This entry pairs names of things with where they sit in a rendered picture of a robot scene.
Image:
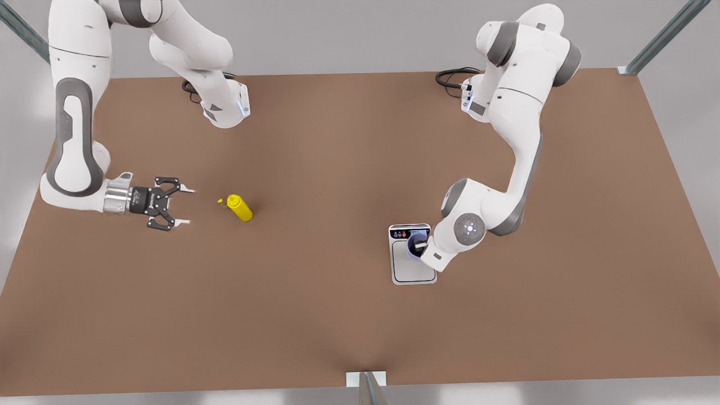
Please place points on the dark blue cup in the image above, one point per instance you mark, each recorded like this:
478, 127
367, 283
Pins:
414, 250

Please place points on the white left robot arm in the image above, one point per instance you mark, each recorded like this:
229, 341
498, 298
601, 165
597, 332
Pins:
520, 124

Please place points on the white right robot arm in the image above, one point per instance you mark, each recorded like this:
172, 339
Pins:
76, 140

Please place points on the yellow sauce bottle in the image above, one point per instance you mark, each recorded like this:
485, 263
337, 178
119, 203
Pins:
240, 208

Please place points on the white digital kitchen scale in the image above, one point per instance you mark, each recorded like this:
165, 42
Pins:
409, 271

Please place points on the silver frame post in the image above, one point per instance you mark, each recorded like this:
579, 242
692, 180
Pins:
25, 31
368, 388
661, 39

